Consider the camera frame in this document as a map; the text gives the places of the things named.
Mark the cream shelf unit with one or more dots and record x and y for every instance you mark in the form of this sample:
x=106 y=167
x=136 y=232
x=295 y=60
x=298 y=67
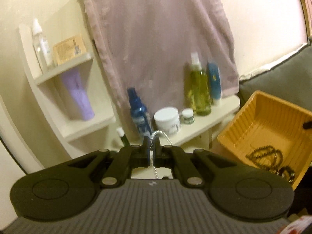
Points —
x=92 y=126

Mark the clear bottle with white cap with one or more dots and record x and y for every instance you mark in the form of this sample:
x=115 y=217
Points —
x=39 y=51

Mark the red and white cloth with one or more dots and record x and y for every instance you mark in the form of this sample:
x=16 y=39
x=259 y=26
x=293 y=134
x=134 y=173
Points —
x=299 y=224

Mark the green spray bottle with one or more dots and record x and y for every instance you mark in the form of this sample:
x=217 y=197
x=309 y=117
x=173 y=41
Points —
x=199 y=90

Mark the pink hanging towel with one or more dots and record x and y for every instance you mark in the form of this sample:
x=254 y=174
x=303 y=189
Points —
x=158 y=41

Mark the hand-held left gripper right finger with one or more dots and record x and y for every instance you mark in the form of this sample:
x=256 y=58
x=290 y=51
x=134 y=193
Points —
x=158 y=151

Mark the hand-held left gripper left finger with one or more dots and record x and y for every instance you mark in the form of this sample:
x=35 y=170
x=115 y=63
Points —
x=146 y=151

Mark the wooden frame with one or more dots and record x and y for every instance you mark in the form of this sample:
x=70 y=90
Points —
x=304 y=0

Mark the tan cardboard box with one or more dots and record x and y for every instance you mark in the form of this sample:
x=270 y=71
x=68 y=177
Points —
x=68 y=51

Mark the yellow plastic tray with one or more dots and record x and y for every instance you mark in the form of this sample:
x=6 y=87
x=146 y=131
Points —
x=268 y=117

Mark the black watch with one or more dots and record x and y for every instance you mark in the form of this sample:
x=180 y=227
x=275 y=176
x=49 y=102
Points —
x=287 y=173

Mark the white cream jar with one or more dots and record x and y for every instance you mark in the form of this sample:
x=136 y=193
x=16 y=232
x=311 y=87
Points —
x=167 y=121

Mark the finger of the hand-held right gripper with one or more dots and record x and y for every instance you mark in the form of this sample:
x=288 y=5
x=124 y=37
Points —
x=307 y=125

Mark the small green-label jar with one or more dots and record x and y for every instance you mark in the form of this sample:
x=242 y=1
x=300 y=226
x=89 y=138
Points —
x=188 y=118

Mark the blue spray bottle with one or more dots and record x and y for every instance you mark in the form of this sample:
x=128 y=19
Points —
x=140 y=117

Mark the grey cushion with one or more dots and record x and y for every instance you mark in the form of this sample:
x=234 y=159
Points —
x=280 y=75

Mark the purple tube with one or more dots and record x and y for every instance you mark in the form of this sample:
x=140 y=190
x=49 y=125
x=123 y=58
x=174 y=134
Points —
x=78 y=95

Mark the blue and white tube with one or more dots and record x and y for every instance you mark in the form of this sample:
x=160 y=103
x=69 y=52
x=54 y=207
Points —
x=214 y=80

